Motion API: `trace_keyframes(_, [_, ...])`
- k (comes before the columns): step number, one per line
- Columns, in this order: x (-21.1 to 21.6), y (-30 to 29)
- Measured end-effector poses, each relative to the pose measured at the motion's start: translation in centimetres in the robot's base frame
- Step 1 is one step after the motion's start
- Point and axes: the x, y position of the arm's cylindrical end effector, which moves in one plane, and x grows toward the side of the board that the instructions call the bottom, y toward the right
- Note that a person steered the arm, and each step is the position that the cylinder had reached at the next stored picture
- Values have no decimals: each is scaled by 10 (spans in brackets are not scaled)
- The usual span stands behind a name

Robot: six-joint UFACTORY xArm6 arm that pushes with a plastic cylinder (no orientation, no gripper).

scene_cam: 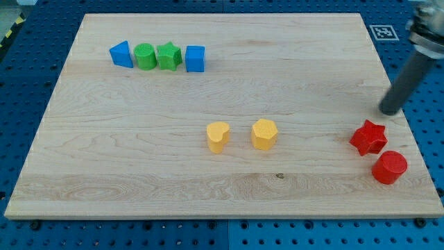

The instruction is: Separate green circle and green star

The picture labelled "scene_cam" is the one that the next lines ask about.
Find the white fiducial marker tag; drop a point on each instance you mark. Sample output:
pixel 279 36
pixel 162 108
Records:
pixel 383 32

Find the green star block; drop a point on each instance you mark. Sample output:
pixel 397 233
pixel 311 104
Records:
pixel 169 56

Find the blue triangle block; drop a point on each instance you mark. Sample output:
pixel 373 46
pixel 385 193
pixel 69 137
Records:
pixel 120 55

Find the red cylinder block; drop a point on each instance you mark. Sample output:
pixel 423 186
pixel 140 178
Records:
pixel 389 167

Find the wooden board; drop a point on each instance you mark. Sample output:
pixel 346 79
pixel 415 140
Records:
pixel 127 143

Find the yellow hexagon block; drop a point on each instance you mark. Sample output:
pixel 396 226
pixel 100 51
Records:
pixel 264 134

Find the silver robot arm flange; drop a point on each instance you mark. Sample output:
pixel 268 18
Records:
pixel 426 28

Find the yellow heart block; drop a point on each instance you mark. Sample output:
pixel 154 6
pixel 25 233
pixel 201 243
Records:
pixel 218 135

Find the red star block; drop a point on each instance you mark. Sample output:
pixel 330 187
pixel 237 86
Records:
pixel 369 138

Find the green cylinder block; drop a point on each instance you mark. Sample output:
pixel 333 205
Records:
pixel 145 56

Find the blue cube block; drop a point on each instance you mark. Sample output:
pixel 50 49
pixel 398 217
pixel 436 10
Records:
pixel 195 58

